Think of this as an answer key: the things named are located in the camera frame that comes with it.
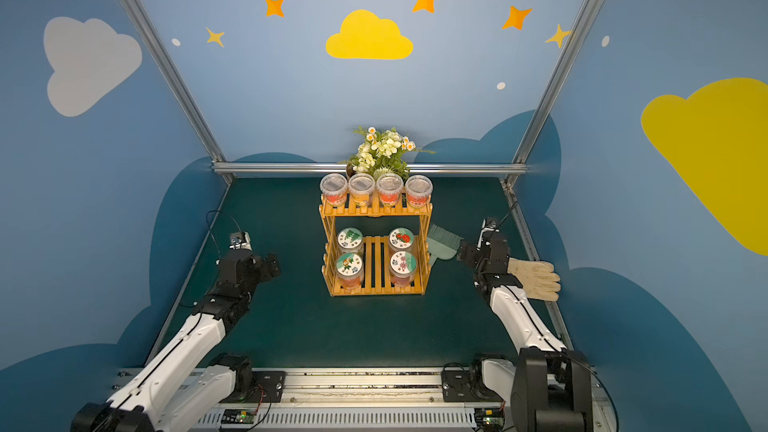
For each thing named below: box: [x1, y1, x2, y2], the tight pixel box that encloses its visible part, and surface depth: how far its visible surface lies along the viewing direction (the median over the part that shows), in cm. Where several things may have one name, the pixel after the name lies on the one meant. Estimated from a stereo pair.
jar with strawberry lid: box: [388, 227, 416, 256], surface depth 93 cm
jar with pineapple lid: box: [336, 252, 364, 290], surface depth 87 cm
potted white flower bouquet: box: [338, 126, 436, 179], surface depth 88 cm
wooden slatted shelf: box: [319, 193, 433, 297], surface depth 92 cm
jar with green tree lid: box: [337, 227, 364, 255], surface depth 93 cm
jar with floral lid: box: [389, 250, 418, 288], surface depth 88 cm
